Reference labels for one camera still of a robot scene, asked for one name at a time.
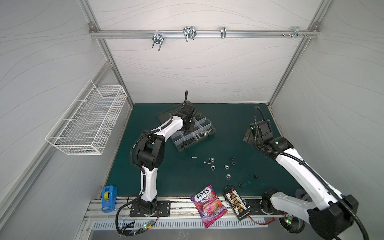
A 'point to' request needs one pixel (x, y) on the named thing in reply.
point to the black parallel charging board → (238, 204)
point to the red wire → (273, 219)
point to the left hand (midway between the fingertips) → (190, 125)
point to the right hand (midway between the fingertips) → (258, 132)
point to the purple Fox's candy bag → (210, 206)
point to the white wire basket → (85, 127)
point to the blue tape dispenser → (109, 198)
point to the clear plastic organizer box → (200, 128)
